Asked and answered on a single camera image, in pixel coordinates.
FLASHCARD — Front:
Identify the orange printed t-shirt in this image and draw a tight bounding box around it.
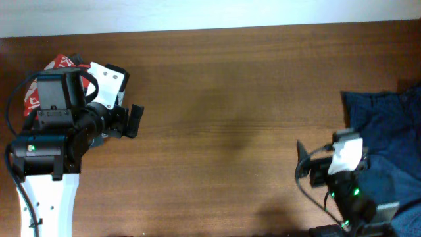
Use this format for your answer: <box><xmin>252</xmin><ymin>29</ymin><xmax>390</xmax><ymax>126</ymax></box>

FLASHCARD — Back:
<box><xmin>24</xmin><ymin>54</ymin><xmax>91</xmax><ymax>117</ymax></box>

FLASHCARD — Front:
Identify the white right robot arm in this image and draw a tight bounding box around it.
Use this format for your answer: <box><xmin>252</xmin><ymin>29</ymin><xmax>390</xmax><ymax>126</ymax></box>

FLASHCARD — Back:
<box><xmin>295</xmin><ymin>128</ymin><xmax>399</xmax><ymax>237</ymax></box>

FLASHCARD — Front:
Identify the navy blue garment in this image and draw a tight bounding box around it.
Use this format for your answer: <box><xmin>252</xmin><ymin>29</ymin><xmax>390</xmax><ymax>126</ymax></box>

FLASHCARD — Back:
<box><xmin>341</xmin><ymin>86</ymin><xmax>420</xmax><ymax>236</ymax></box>

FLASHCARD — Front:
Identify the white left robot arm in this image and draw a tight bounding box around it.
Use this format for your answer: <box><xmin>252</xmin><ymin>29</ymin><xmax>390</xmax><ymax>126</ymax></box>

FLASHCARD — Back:
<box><xmin>5</xmin><ymin>63</ymin><xmax>144</xmax><ymax>236</ymax></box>

